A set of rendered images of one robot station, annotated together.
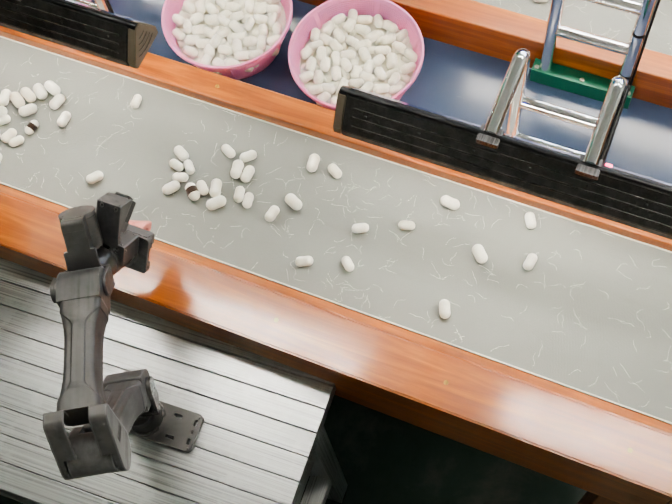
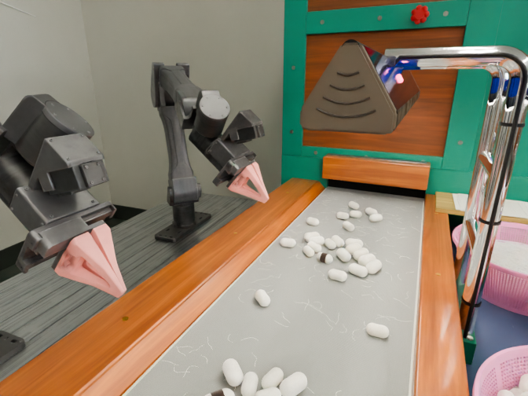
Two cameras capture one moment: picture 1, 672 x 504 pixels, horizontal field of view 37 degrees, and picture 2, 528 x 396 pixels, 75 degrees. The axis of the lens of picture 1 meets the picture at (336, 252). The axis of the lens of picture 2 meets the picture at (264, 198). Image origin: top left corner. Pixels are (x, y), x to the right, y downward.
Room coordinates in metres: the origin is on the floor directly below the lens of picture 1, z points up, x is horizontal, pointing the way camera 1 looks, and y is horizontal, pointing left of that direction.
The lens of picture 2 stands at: (0.92, -0.04, 1.08)
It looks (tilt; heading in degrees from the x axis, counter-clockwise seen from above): 19 degrees down; 81
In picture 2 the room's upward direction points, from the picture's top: straight up
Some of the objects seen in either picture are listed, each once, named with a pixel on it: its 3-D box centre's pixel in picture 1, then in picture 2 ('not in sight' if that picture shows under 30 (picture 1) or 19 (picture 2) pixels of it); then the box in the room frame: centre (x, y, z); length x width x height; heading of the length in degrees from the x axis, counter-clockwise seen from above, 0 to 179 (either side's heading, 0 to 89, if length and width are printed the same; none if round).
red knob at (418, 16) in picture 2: not in sight; (419, 14); (1.46, 0.87, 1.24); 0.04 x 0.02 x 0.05; 147
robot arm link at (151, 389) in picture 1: (129, 398); not in sight; (0.53, 0.40, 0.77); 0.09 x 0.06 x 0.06; 87
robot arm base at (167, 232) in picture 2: not in sight; (184, 214); (0.83, 0.91, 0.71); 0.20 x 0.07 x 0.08; 60
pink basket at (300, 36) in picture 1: (357, 64); not in sight; (1.13, -0.12, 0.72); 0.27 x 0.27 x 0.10
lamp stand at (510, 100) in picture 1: (541, 171); not in sight; (0.73, -0.36, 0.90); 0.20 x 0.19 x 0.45; 57
